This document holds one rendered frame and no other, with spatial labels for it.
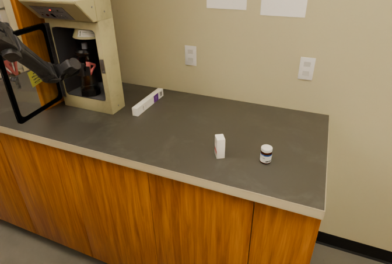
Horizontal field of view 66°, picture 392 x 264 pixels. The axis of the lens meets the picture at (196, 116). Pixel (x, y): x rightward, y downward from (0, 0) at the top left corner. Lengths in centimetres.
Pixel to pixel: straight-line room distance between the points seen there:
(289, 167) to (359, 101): 60
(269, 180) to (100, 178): 78
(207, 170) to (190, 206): 20
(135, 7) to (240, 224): 129
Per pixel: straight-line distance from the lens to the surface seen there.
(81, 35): 158
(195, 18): 169
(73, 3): 137
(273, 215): 118
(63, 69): 146
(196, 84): 179
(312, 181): 119
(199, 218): 132
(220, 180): 113
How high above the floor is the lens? 167
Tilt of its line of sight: 29 degrees down
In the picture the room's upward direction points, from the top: 1 degrees counter-clockwise
